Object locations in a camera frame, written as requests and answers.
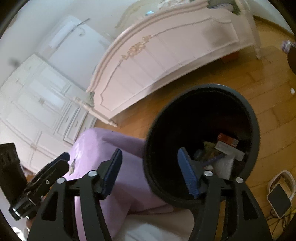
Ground white wardrobe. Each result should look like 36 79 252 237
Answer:
0 15 111 174

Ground red and white box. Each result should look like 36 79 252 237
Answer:
217 133 238 147

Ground black floor cables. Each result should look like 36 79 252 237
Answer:
266 209 294 241

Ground purple patterned cloth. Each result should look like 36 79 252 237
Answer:
281 40 295 51

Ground black round trash bin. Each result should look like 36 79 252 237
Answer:
143 84 260 210

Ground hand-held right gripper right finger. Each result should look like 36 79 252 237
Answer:
177 148 272 241

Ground green blanket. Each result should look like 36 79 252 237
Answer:
208 0 241 10

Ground white power strip box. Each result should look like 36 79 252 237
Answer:
267 170 296 218

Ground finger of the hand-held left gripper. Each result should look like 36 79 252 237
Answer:
23 152 71 193

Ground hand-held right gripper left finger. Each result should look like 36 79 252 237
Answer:
28 148 123 241

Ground white carved bed frame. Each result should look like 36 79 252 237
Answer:
74 0 263 128

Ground white cloth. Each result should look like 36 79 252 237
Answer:
111 206 199 241

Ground purple wrapper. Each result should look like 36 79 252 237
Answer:
203 154 226 166

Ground white crumpled tissue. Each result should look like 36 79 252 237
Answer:
213 155 234 179

